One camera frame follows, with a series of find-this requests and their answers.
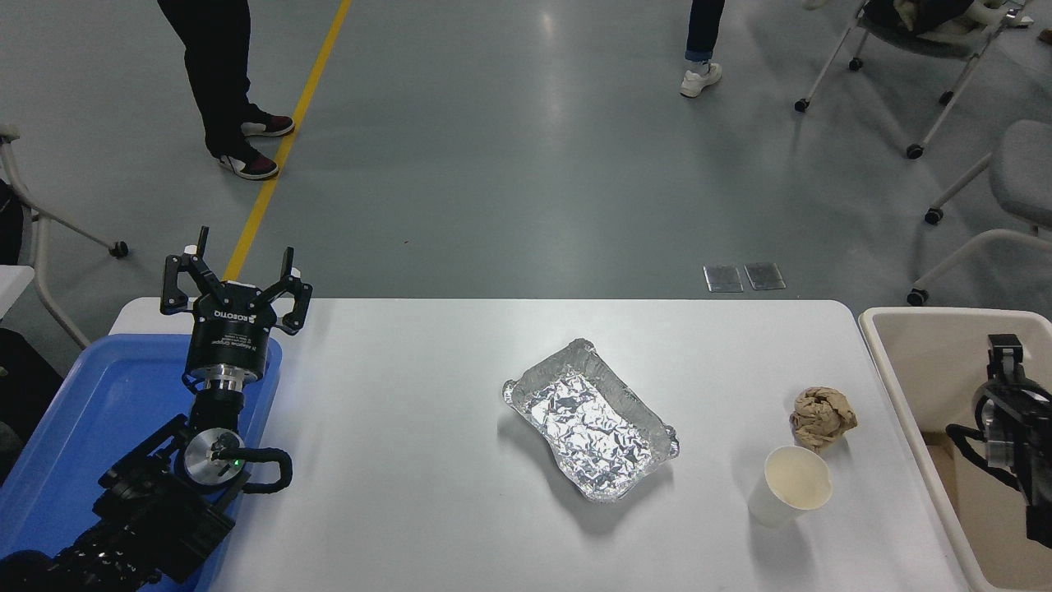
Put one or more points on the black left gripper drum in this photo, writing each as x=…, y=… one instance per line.
x=228, y=337

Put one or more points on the white paper cup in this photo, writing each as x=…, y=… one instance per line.
x=793, y=481

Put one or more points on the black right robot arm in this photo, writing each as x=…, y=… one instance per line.
x=1019, y=427

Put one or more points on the blue plastic tray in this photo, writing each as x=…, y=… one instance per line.
x=107, y=403

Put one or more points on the white side table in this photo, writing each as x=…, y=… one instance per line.
x=12, y=284

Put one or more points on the seated person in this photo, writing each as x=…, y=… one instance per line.
x=25, y=386

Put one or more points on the standing person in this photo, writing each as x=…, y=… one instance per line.
x=214, y=74

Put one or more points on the crumpled foil tray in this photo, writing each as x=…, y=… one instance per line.
x=588, y=419

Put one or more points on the walking person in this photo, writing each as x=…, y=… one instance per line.
x=703, y=33

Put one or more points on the crumpled tan paper ball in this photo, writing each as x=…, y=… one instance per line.
x=822, y=419

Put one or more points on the large pale bin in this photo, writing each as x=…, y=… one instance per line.
x=929, y=362

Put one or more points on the white-framed wheeled chair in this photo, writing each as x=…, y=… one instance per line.
x=945, y=41

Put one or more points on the grey-seated wheeled chair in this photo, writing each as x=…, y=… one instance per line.
x=1023, y=173

